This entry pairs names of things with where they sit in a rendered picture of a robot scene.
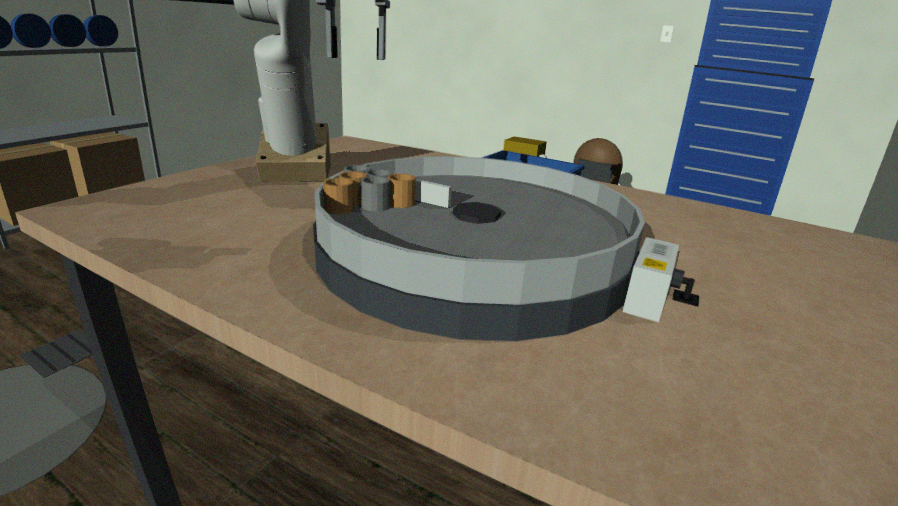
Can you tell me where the bronze bushing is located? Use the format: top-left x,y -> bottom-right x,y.
323,178 -> 354,214
339,171 -> 367,206
387,174 -> 416,208

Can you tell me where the blue plastic crate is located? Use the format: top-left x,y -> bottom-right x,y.
485,150 -> 585,176

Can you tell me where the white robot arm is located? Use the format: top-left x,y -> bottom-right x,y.
234,0 -> 317,156

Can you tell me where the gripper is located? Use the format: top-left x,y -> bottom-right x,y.
316,0 -> 390,60

